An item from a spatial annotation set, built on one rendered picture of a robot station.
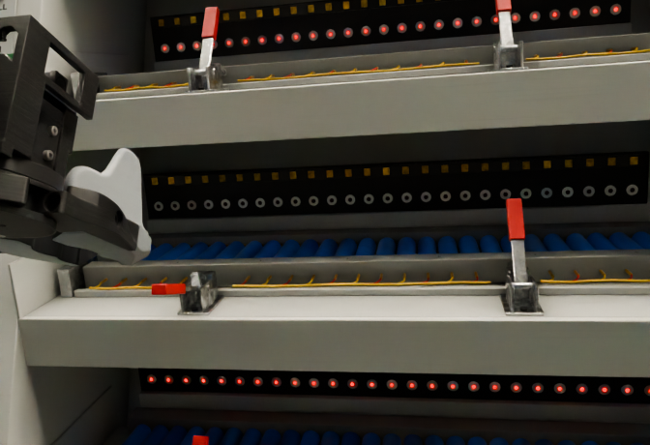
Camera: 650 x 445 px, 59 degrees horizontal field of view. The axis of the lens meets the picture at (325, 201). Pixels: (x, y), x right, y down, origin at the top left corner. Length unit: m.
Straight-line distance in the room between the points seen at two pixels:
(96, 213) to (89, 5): 0.46
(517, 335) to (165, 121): 0.34
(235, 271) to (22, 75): 0.33
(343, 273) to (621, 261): 0.24
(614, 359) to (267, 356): 0.26
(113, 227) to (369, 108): 0.27
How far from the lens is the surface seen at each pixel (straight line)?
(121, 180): 0.33
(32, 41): 0.27
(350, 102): 0.50
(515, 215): 0.49
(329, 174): 0.63
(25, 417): 0.61
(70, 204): 0.27
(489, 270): 0.53
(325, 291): 0.51
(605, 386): 0.65
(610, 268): 0.55
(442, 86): 0.49
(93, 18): 0.72
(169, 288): 0.45
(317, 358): 0.48
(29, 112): 0.27
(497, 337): 0.47
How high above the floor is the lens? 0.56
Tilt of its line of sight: 9 degrees up
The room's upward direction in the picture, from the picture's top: straight up
